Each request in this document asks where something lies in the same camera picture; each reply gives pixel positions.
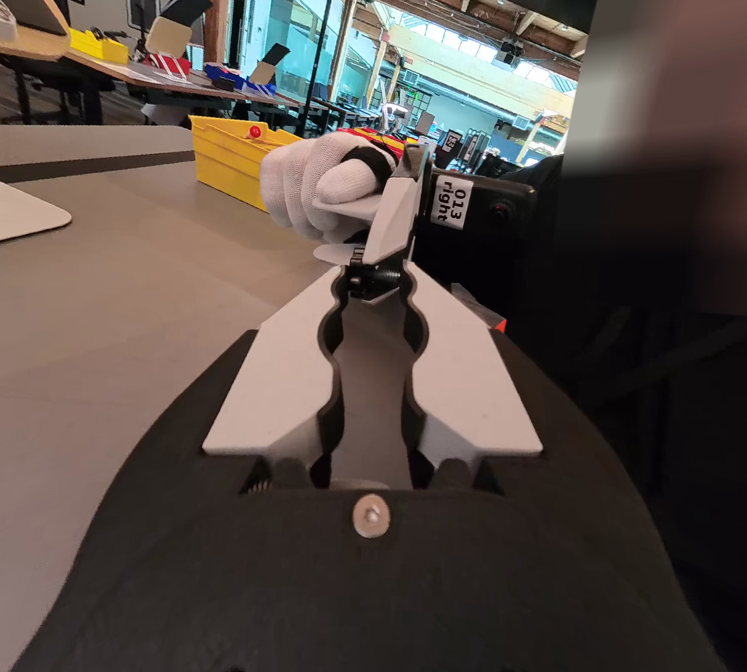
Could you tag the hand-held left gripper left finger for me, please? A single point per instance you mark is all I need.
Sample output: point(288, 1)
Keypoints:
point(268, 392)

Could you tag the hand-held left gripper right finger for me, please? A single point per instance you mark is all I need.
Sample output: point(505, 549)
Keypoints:
point(478, 392)

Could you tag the row of red yellow bins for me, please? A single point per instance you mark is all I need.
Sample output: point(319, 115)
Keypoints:
point(365, 138)

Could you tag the blue plastic bin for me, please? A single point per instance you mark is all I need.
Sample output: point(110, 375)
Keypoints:
point(224, 77)

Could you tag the background work table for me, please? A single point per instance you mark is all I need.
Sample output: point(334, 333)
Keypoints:
point(175, 86)

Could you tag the small yellow plastic bin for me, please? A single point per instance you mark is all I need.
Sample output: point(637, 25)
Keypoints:
point(99, 48)

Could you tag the red plastic bin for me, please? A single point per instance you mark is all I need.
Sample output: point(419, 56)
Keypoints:
point(175, 64)

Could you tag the black pole stand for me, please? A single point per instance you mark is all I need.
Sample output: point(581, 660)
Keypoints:
point(324, 30)

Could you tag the marker sign on stand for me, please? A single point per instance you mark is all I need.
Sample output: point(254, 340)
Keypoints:
point(451, 141)

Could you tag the background book stand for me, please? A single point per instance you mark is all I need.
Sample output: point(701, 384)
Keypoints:
point(169, 36)
point(265, 71)

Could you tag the person's right hand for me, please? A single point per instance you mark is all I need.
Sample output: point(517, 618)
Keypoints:
point(303, 182)

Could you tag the black ceiling projector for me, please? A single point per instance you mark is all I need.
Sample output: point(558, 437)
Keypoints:
point(509, 52)

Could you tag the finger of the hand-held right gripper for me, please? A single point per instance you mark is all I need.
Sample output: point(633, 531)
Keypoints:
point(397, 217)
point(388, 296)

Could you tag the black knob screw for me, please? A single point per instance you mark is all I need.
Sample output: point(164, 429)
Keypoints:
point(370, 278)

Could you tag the red dry erase marker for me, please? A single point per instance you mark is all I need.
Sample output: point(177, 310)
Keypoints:
point(255, 132)

